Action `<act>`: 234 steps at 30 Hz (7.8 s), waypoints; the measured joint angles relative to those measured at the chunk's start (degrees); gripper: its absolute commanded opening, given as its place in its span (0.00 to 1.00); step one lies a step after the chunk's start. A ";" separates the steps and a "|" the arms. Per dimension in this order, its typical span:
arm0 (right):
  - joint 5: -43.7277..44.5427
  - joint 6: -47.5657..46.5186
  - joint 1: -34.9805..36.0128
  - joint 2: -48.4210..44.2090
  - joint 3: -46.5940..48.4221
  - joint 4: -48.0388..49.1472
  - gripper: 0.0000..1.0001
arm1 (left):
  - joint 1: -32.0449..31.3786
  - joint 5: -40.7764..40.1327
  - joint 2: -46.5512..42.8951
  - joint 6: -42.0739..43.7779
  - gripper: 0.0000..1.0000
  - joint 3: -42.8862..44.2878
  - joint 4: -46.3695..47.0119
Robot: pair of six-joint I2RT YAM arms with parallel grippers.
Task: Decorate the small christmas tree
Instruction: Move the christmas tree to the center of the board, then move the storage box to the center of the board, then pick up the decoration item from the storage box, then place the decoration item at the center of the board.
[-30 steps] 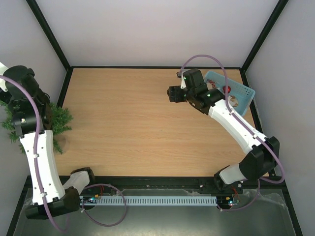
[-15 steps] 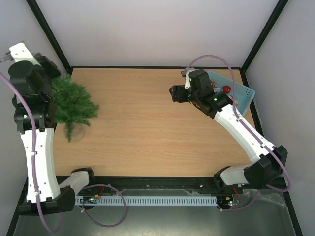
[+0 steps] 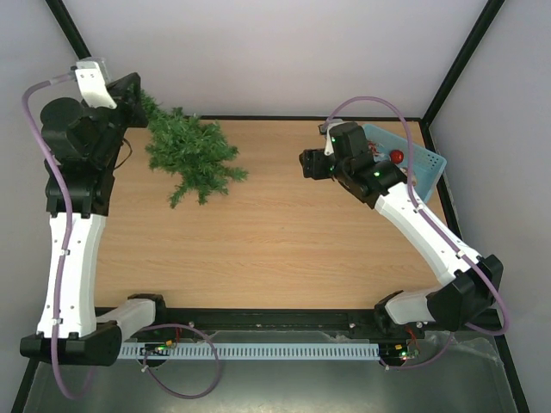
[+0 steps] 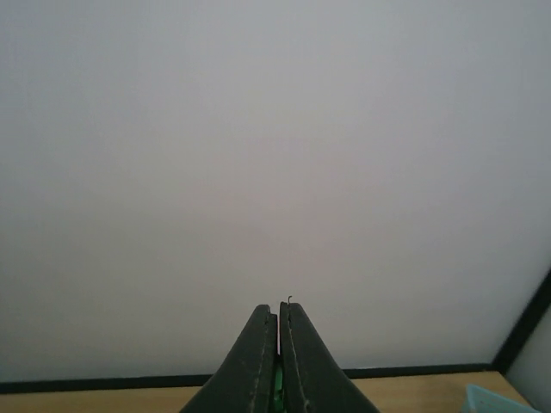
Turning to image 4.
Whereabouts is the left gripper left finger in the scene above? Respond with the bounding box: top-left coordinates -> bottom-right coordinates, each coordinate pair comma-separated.
181,305 -> 277,413

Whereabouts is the light blue plastic basket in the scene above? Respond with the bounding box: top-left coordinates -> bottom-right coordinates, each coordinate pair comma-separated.
460,385 -> 539,413

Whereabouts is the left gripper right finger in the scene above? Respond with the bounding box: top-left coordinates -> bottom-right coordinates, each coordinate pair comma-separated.
279,302 -> 378,413

